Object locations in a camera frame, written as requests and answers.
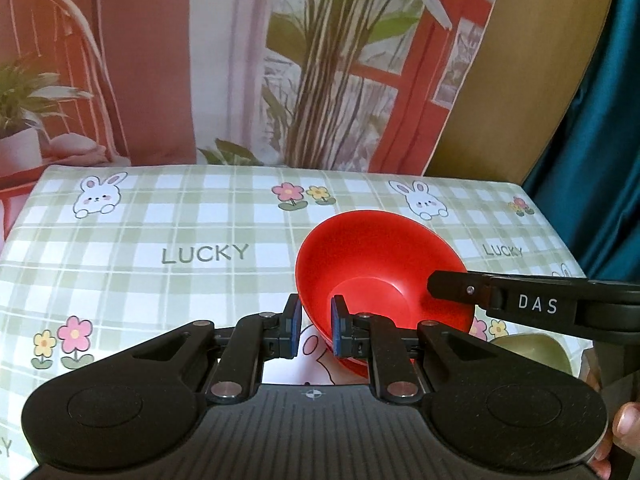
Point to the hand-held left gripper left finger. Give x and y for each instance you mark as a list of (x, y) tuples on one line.
[(296, 329)]

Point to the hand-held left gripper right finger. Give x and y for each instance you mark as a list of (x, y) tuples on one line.
[(338, 331)]

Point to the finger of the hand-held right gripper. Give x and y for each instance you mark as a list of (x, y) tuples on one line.
[(460, 287)]

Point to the red plastic bowl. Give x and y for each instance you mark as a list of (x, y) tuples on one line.
[(380, 255)]

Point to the green oval plate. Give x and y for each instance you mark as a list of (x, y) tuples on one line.
[(530, 352)]

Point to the person's right hand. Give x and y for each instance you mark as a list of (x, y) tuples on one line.
[(627, 425)]

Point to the green checked rabbit tablecloth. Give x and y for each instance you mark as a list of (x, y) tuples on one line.
[(150, 285)]

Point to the teal curtain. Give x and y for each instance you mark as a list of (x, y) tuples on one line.
[(600, 160)]

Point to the brown wooden board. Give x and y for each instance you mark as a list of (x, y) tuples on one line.
[(525, 85)]

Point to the printed plant wall backdrop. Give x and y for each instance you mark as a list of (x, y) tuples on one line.
[(200, 60)]

